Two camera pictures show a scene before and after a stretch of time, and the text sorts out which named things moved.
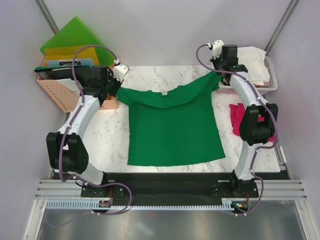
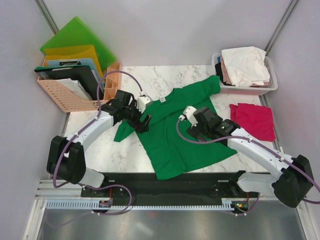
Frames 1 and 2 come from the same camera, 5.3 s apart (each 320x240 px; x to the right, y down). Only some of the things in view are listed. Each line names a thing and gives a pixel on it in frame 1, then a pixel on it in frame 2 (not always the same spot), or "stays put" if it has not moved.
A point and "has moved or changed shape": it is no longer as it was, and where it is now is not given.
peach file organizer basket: (68, 98) stays put
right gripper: (215, 62) → (195, 131)
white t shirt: (253, 58) stays put
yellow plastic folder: (67, 53) stays put
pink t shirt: (264, 85) stays put
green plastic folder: (74, 34) stays put
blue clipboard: (78, 62) stays put
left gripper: (118, 83) → (139, 127)
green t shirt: (178, 127) has moved or changed shape
